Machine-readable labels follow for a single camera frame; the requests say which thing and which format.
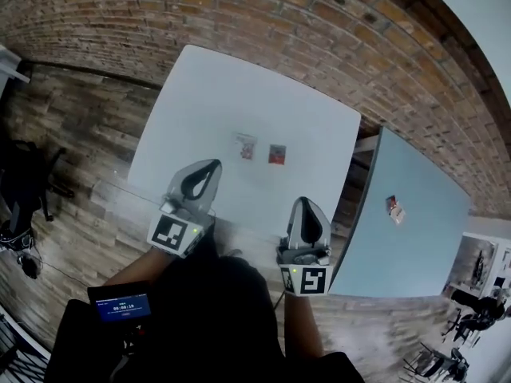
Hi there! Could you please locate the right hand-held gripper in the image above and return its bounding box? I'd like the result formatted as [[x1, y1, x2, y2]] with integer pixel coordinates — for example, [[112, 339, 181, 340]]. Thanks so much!
[[276, 196, 336, 297]]

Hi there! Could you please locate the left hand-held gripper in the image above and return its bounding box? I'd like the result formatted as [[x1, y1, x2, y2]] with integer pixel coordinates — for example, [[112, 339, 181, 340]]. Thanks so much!
[[146, 158, 224, 260]]

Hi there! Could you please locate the clear packet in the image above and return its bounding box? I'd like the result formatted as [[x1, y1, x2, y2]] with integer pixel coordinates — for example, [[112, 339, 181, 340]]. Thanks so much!
[[234, 132, 258, 161]]

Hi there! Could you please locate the person's right forearm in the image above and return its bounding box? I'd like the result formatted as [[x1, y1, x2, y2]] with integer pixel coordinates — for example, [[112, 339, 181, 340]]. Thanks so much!
[[283, 291, 325, 359]]

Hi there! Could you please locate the person's left forearm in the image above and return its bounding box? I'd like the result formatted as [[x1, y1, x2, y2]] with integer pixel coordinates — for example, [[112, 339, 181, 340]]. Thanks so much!
[[101, 245, 177, 289]]

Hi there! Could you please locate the black chest-mounted screen device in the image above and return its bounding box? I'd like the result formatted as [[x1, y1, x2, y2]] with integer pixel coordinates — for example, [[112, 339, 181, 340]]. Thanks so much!
[[87, 281, 153, 324]]

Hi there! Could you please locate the person's black clothing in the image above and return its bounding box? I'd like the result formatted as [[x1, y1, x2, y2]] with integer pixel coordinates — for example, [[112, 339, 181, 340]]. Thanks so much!
[[43, 233, 365, 383]]

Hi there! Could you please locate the black office chair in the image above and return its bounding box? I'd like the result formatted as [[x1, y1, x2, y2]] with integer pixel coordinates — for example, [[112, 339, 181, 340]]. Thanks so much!
[[0, 140, 76, 251]]

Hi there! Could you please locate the black swivel chair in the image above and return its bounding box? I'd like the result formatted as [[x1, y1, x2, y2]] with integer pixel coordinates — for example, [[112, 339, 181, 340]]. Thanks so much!
[[441, 309, 501, 349]]

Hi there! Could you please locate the black metal rack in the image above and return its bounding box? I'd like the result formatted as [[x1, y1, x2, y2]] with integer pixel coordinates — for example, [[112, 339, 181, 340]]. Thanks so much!
[[0, 317, 52, 383]]

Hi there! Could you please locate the black metal frame chair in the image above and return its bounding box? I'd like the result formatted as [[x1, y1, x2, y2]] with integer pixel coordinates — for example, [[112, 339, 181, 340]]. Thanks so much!
[[402, 341, 471, 383]]

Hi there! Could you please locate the black headset with cables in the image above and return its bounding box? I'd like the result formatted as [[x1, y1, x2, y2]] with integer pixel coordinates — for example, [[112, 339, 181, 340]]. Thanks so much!
[[0, 229, 42, 281]]

